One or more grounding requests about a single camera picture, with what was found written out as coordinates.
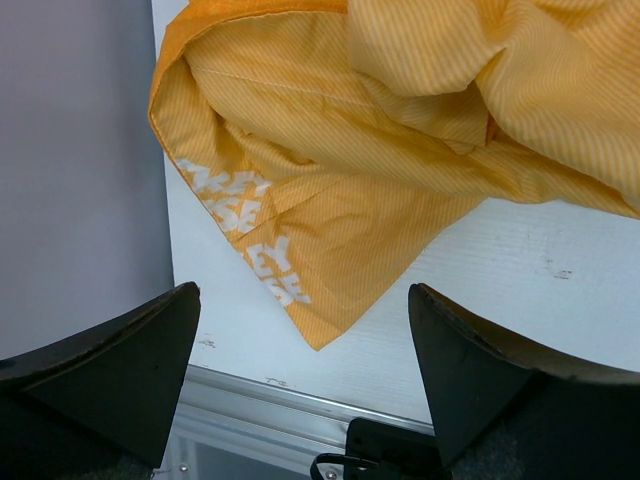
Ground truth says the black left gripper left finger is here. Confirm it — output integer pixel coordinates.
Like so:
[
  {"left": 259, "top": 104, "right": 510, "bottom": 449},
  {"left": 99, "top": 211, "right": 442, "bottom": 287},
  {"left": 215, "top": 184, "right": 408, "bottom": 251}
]
[{"left": 1, "top": 282, "right": 201, "bottom": 479}]

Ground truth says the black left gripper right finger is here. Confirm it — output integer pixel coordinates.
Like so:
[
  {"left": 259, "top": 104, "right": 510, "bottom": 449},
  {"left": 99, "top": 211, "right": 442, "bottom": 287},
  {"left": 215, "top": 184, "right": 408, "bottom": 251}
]
[{"left": 408, "top": 284, "right": 639, "bottom": 479}]

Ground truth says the yellow Mickey Mouse pillowcase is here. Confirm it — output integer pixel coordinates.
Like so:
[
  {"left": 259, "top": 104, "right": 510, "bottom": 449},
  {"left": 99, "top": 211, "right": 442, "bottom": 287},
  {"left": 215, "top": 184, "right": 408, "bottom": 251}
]
[{"left": 149, "top": 1, "right": 639, "bottom": 350}]

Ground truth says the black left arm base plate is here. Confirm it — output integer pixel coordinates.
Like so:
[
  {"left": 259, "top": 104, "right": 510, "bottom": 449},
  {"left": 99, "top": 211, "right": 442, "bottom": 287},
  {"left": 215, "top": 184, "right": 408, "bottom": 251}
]
[{"left": 310, "top": 418, "right": 452, "bottom": 480}]

